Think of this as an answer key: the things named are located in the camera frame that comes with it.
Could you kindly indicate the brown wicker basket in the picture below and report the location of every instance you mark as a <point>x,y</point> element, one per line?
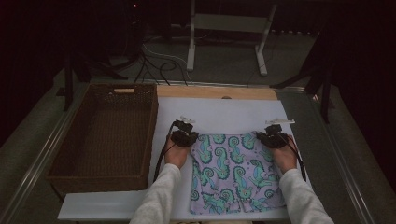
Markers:
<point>106,140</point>

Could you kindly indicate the black tripod stand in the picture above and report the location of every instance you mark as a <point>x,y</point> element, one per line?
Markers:
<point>67,87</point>
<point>326,102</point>

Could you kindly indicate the person's left hand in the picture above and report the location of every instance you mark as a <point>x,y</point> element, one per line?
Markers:
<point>177,155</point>

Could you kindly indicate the white foam board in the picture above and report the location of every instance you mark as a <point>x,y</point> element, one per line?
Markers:
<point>218,112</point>

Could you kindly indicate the dark equipment tower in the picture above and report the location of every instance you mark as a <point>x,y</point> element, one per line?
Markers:
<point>135,28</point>

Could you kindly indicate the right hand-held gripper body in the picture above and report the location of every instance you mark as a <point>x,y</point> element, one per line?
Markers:
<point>277,140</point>

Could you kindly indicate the seahorse print baby garment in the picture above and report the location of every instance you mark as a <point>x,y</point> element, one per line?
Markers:
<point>233,174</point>

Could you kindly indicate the person's right hand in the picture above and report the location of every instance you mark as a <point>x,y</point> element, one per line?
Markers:
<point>285,158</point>

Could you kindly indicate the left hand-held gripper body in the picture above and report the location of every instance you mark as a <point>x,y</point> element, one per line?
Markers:
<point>180,138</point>

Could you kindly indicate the white metal stand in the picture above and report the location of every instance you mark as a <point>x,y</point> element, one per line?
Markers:
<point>190,46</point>

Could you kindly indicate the light wooden board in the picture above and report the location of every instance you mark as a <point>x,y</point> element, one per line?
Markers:
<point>211,92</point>

